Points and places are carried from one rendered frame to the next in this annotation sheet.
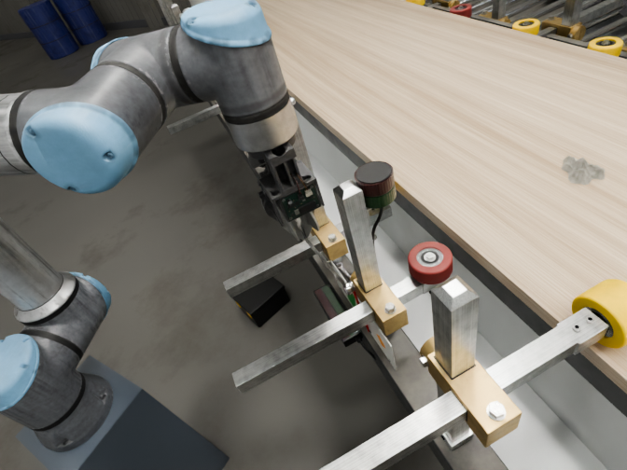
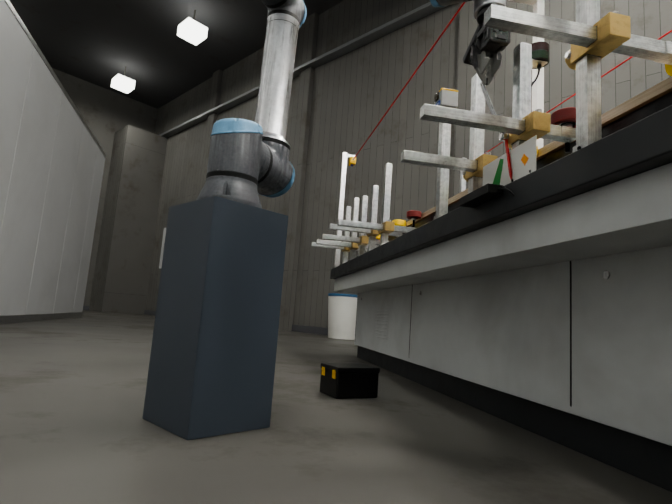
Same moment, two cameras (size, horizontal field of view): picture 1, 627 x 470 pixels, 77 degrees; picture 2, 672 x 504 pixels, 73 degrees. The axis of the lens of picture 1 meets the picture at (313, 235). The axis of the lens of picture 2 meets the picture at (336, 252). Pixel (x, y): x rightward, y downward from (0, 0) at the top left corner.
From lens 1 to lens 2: 1.42 m
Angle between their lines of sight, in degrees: 51
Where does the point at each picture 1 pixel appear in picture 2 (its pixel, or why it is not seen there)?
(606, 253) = not seen: outside the picture
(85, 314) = (283, 162)
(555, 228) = not seen: hidden behind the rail
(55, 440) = (220, 187)
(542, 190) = not seen: hidden behind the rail
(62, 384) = (257, 159)
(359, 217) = (526, 60)
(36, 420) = (231, 158)
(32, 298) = (272, 125)
